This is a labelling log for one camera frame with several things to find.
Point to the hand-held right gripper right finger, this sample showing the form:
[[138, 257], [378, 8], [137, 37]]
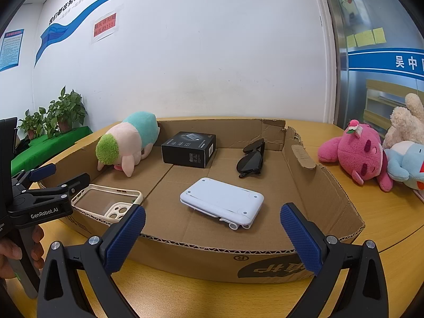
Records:
[[299, 235]]

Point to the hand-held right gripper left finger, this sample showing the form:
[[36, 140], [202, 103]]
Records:
[[127, 235]]

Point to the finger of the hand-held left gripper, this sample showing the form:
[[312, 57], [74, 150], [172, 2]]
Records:
[[76, 180], [43, 171]]

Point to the cream phone case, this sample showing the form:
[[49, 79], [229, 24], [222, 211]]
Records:
[[99, 202]]

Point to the cardboard box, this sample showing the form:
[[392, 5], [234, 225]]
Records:
[[281, 188]]

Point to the white keyboard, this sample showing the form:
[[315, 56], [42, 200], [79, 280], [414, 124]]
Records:
[[222, 198]]

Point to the black charger box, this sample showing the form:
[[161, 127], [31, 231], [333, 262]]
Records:
[[188, 142]]

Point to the person's left hand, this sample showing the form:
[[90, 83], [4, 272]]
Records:
[[8, 255]]

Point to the green table cover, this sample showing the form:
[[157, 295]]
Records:
[[39, 145]]

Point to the small potted green plant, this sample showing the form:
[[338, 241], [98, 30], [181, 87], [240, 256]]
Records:
[[31, 122]]

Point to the large potted green plant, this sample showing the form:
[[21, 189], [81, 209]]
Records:
[[66, 107]]

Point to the green pink teal plush toy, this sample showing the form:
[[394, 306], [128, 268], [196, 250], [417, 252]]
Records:
[[132, 139]]

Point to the black sunglasses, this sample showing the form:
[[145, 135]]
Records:
[[248, 164]]

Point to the blue plush toy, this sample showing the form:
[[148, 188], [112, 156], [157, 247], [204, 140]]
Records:
[[404, 162]]

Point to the beige plush toy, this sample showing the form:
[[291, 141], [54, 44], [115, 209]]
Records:
[[404, 122]]

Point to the wooden rack behind glass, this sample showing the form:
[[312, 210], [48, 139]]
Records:
[[384, 106]]

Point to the blue window banner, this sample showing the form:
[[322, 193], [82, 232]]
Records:
[[371, 61]]

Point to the yellow sticky note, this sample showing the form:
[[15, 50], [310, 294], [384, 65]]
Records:
[[351, 40], [379, 35], [365, 38]]

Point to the milk carton window sticker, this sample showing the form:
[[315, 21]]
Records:
[[351, 3]]

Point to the blue wall info board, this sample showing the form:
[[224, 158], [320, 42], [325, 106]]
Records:
[[11, 49]]

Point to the blue ribbon wall decal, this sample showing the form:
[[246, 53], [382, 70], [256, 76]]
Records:
[[53, 34]]

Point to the red wall notice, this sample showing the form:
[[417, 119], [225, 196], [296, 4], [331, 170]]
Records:
[[105, 27]]

